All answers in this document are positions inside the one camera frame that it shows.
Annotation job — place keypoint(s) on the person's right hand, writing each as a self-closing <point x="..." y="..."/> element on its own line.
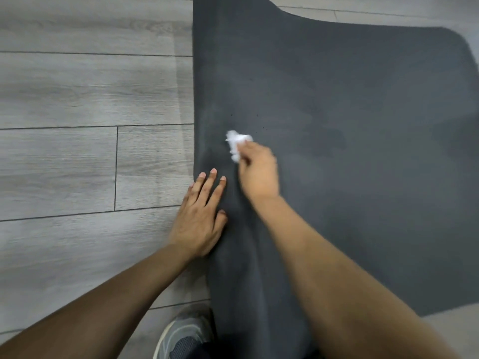
<point x="260" y="175"/>

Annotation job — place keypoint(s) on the person's left forearm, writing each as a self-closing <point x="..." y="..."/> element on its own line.
<point x="93" y="306"/>

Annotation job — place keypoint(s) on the dark grey yoga mat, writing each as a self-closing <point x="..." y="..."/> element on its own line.
<point x="355" y="127"/>

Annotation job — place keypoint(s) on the person's left shoe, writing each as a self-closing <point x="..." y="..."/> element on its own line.
<point x="183" y="336"/>

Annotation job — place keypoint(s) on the person's left hand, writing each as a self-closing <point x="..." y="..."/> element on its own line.
<point x="196" y="224"/>

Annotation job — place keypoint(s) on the white wipe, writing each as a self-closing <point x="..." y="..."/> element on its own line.
<point x="235" y="142"/>

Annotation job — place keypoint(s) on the person's right forearm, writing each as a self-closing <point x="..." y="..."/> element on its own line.
<point x="344" y="287"/>

